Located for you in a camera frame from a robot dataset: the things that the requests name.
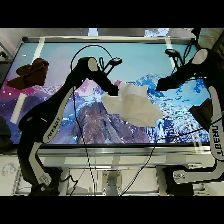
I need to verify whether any silver frame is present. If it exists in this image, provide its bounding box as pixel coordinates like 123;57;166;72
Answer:
0;34;224;197

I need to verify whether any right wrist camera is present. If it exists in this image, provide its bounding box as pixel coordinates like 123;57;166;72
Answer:
163;48;185;68

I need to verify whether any white shirt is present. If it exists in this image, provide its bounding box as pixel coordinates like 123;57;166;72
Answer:
100;82;165;129

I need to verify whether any black cable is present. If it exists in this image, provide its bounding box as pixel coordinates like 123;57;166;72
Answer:
119;114;224;197
69;44;115;197

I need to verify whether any brown garment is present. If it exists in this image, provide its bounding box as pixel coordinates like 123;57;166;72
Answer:
6;57;51;91

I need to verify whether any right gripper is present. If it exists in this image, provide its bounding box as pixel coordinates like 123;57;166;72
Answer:
155;75;178;92

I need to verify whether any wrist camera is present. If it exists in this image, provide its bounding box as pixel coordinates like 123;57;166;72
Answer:
163;48;185;68
97;56;124;73

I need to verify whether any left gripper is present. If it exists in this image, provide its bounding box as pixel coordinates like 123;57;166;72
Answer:
99;77;120;97

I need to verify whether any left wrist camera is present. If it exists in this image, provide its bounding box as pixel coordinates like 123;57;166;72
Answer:
97;56;124;73

